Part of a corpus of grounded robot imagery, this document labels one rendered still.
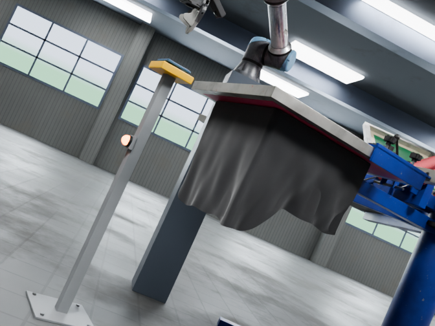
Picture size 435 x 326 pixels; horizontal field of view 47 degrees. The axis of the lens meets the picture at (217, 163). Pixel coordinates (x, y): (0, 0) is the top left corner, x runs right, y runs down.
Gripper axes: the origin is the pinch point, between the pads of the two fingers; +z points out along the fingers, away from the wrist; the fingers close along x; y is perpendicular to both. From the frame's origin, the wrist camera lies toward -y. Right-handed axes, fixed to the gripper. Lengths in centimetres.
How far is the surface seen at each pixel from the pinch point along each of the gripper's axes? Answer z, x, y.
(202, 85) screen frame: 12.9, -8.0, -17.3
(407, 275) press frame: 48, 9, -153
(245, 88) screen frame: 12.9, 24.1, -17.3
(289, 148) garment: 25, 34, -37
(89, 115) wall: 19, -892, -211
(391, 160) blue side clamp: 12, 42, -75
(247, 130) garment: 25.0, 22.3, -26.3
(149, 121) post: 35.7, 2.1, 0.1
